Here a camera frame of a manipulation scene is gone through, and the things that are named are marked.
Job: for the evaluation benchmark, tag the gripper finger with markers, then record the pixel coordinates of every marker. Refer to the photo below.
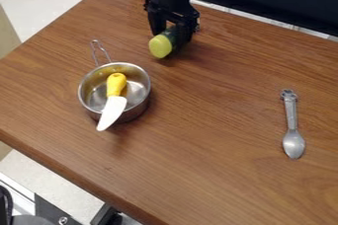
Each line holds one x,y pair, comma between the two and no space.
185,33
155,24

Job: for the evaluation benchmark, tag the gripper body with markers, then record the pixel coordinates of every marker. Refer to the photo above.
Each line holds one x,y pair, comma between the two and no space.
171,7

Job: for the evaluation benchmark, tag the yellow bottle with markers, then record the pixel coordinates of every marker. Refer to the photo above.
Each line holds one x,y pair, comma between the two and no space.
162,44

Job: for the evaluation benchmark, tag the silver pot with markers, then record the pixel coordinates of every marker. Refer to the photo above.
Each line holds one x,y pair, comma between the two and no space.
115,88

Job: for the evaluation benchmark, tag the silver spoon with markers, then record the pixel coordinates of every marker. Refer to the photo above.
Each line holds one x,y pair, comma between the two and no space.
292,130

